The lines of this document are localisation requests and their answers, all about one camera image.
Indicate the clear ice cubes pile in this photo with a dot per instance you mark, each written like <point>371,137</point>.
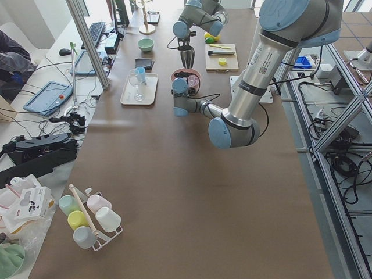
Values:
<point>193,81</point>

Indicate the blue teach pendant far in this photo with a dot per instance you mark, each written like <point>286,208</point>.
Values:
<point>83,65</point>

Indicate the mint green bowl corner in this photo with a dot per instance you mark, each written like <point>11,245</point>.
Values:
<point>12,259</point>

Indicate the yellow lemon upper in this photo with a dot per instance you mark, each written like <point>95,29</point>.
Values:
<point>207,35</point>

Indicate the pink bowl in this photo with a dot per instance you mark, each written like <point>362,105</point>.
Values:
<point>190,71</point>

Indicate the black equipment case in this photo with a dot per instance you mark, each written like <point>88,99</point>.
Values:
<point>37,156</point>

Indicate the grey-blue cup on rack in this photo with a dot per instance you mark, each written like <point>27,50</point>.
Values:
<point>84,237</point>

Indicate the yellow lemon half slice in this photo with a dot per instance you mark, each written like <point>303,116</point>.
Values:
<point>222,61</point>

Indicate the clear wine glass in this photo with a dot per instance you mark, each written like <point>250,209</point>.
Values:
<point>132,78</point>

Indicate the yellow lemon lower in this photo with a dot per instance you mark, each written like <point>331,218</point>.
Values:
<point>209,40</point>

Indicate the yellow plastic knife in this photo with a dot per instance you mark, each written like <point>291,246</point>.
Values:
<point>219,46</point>

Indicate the grey folded cloth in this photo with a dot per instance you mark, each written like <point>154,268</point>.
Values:
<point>146,63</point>

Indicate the green bowl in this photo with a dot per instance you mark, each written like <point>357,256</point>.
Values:
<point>146,44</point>

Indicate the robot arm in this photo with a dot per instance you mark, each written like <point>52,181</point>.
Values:
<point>282,27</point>
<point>210,16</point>

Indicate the aluminium frame post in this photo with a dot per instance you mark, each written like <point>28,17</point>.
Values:
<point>77,15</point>

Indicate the wooden cutting board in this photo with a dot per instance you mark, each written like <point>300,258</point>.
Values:
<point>212,64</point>

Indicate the white product box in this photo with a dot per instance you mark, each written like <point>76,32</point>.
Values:
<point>33,204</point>

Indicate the grey power adapter box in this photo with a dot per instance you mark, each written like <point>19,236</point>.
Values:
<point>331,74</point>

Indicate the blue teach pendant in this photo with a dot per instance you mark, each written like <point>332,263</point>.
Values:
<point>83,65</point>
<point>47,100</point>

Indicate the cream rabbit serving tray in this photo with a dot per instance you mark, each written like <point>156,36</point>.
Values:
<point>148,90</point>

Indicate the yellow lemon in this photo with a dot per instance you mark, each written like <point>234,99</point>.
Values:
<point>207,35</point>
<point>209,40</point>

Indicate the white cup rack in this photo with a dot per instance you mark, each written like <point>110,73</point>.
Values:
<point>103,237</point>

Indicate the wooden mug tree stand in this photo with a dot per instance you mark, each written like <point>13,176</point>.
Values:
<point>145,28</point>

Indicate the steel muddler cylinder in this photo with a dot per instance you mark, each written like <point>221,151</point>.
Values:
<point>220,53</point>

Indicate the wooden rack handle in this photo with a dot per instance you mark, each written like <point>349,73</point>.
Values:
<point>82,207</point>

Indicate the blue parts bin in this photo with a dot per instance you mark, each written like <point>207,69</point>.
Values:
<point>303,62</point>

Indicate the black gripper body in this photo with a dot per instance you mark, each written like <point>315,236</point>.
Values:
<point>186,54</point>
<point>190,83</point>

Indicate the blue teach pendant near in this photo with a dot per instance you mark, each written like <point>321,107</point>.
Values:
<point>47,100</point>

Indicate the yellow cup on rack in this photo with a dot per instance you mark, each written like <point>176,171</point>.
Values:
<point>77,219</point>

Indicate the light blue cup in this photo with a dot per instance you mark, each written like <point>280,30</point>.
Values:
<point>141,74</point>

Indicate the computer monitor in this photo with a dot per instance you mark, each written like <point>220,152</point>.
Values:
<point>120,17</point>

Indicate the black computer mouse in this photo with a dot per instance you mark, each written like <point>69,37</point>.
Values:
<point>64,52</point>

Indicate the white cup on rack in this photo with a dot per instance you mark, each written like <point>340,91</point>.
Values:
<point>108,219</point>

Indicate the green cup on rack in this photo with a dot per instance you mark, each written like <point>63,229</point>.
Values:
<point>68,204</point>

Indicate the black keyboard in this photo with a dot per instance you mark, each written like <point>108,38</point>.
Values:
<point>96,30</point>

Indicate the pink cup on rack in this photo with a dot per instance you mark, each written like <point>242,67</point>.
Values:
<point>95,202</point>

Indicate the silver metal ice scoop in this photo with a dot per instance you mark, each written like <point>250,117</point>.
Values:
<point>187,54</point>

